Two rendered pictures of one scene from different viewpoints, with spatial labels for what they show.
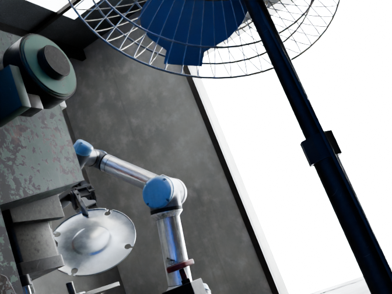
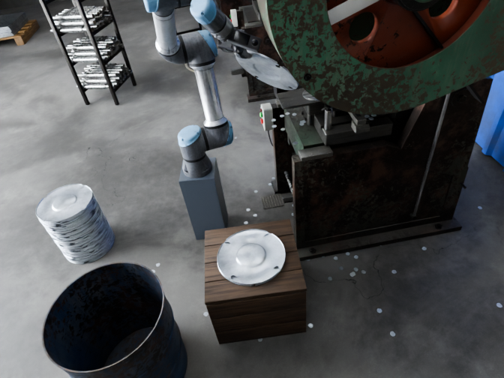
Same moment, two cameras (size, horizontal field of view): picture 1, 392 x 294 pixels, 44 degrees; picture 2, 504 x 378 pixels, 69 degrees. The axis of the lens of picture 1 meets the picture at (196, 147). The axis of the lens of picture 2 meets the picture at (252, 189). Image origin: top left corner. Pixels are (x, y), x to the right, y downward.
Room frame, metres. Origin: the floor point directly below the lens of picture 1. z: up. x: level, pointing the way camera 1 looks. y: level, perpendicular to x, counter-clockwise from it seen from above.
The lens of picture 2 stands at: (2.42, 1.65, 1.60)
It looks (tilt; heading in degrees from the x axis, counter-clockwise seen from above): 42 degrees down; 241
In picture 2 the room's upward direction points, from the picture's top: 8 degrees counter-clockwise
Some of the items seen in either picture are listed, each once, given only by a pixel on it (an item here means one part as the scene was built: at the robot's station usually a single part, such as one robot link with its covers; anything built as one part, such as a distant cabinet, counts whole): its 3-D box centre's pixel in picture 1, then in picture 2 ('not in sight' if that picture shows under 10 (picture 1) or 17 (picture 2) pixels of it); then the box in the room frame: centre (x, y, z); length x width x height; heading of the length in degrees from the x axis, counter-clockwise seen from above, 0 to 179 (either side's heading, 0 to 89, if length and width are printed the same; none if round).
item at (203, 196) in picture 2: not in sight; (205, 199); (1.92, 0.21, 0.23); 0.18 x 0.18 x 0.45; 57
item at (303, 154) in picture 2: not in sight; (387, 175); (1.25, 0.85, 0.45); 0.92 x 0.12 x 0.90; 155
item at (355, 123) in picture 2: not in sight; (356, 112); (1.33, 0.70, 0.76); 0.17 x 0.06 x 0.10; 65
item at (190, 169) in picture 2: not in sight; (196, 160); (1.92, 0.21, 0.50); 0.15 x 0.15 x 0.10
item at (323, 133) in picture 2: not in sight; (341, 109); (1.26, 0.55, 0.67); 0.45 x 0.30 x 0.06; 65
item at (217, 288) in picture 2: not in sight; (254, 280); (1.98, 0.78, 0.18); 0.40 x 0.38 x 0.35; 151
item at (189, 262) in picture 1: (184, 276); not in sight; (1.33, 0.15, 0.72); 0.07 x 0.06 x 0.08; 155
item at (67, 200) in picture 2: not in sight; (64, 202); (2.56, -0.14, 0.35); 0.29 x 0.29 x 0.01
